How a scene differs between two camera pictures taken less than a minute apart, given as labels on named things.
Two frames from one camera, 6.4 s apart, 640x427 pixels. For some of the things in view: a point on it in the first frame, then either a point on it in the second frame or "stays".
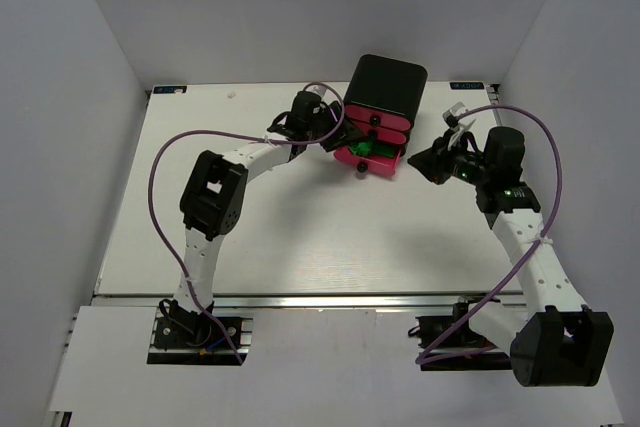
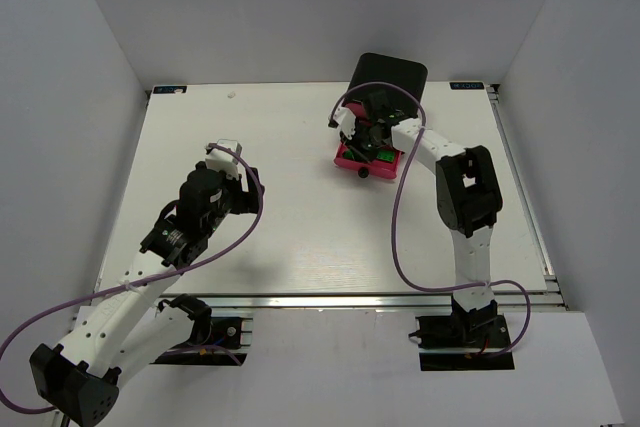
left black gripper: [331, 124] to [245, 195]
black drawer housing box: [389, 85] stays
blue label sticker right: [466, 85] stays
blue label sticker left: [168, 89] stays
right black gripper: [443, 165] to [368, 137]
